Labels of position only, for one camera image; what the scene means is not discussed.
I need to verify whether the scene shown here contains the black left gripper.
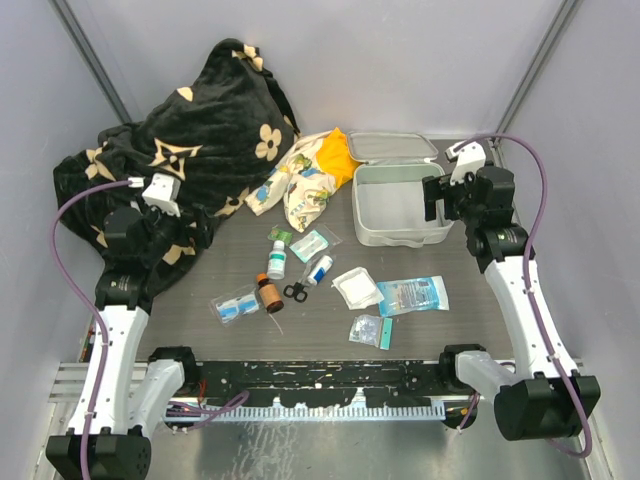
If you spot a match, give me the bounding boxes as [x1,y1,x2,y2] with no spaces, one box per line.
[136,191,217,265]

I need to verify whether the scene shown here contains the grey medicine kit case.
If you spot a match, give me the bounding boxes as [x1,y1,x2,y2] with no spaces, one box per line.
[347,131,453,248]

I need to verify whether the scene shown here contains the white bottle green label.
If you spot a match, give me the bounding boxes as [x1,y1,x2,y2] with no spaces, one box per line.
[266,240,287,280]

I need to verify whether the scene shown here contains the bagged blue white packets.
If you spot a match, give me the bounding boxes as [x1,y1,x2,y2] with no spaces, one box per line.
[209,285,261,326]

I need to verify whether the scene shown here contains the bagged teal plaster strips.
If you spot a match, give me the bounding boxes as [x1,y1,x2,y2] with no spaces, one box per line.
[289,224,342,264]

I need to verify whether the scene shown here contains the white gauze pad packet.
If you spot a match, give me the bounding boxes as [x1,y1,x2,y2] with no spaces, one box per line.
[332,267,384,310]

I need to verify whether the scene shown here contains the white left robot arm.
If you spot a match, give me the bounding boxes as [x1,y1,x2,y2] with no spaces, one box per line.
[45,207,200,479]

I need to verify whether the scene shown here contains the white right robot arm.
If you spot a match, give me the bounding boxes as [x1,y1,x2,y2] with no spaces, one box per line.
[422,166,601,441]

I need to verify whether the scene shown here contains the brown glass medicine bottle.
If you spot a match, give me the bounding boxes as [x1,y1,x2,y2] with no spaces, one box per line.
[256,273,284,314]

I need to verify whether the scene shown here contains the small green sachet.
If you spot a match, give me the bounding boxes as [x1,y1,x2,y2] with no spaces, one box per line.
[268,226,293,246]

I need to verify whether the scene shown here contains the black floral fleece blanket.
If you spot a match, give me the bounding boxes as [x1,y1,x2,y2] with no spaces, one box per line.
[52,37,303,316]

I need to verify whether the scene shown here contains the yellow cloth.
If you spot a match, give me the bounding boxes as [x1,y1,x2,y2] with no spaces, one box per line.
[316,127,360,189]

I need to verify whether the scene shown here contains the light blue wipes pouch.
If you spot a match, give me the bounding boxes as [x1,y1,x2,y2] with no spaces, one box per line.
[377,276,450,317]

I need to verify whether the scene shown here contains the bagged white blue bandage roll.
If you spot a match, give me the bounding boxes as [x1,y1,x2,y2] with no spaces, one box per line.
[303,255,334,287]

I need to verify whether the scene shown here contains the small bag with teal header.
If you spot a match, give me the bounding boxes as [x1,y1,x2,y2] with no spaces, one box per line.
[349,314,393,351]

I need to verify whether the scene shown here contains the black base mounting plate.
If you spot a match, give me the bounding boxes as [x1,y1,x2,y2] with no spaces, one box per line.
[177,360,472,408]

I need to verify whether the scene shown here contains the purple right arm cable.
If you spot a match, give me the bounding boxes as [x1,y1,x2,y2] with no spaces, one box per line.
[462,133,594,459]

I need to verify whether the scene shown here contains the black handled scissors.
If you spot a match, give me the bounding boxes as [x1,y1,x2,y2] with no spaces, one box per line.
[283,264,311,303]

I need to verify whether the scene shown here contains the aluminium frame rail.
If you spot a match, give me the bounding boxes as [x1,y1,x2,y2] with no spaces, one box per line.
[48,360,161,404]

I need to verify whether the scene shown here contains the white slotted cable duct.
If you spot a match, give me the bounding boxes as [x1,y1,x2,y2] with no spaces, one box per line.
[164,402,447,424]

